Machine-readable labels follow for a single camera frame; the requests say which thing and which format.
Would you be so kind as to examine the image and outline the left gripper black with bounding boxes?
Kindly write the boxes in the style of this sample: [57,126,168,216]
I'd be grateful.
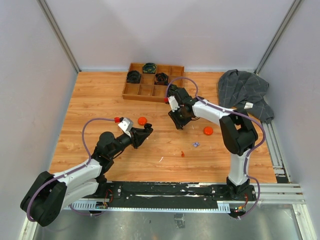
[109,127,150,158]

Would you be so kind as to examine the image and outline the orange earbud charging case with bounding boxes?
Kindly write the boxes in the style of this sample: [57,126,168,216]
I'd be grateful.
[137,116,148,126]

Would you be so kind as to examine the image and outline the black earbud charging case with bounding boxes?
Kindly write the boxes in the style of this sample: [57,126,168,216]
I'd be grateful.
[143,123,154,132]

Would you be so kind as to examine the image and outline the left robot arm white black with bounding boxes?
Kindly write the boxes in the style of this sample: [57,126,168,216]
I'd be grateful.
[20,123,153,227]

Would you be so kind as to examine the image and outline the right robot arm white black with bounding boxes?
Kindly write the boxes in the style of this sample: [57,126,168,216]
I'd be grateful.
[164,88,258,200]

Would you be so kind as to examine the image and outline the lilac earbud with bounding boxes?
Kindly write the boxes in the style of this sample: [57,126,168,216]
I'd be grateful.
[192,142,200,147]

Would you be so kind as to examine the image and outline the wooden compartment tray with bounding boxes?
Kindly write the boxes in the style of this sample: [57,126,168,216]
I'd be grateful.
[122,62,185,103]

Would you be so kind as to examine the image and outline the rolled dark belt centre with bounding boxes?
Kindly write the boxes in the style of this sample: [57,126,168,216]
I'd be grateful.
[154,72,169,86]

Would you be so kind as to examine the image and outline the rolled dark belt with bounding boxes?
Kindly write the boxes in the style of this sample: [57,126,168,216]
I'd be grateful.
[154,72,169,86]
[126,70,142,84]

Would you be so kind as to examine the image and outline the rolled dark belt left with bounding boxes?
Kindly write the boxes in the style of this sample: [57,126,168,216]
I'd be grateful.
[126,70,142,84]

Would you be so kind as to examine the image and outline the rolled green belt top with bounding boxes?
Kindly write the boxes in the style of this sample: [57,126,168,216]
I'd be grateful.
[142,62,157,74]

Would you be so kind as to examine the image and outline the grey checked cloth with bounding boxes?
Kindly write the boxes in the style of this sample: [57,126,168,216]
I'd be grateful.
[217,69,275,124]

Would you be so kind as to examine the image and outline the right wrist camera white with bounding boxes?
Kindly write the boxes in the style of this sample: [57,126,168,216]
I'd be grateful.
[168,96,180,112]

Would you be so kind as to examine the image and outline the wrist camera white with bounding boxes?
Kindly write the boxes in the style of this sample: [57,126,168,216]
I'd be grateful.
[118,117,134,137]
[168,96,180,112]

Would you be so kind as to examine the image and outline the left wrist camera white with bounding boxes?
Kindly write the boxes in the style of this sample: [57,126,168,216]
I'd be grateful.
[118,117,134,137]

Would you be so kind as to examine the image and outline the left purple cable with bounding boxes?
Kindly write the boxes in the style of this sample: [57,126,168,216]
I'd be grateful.
[26,116,120,223]

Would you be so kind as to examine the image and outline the purple cable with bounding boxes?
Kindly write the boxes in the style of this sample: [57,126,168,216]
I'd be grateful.
[26,116,120,223]
[165,76,266,208]

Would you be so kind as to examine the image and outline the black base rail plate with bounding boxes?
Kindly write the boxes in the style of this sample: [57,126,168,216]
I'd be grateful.
[85,181,257,210]

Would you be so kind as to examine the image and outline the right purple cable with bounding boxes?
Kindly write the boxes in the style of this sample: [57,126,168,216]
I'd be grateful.
[165,76,266,208]

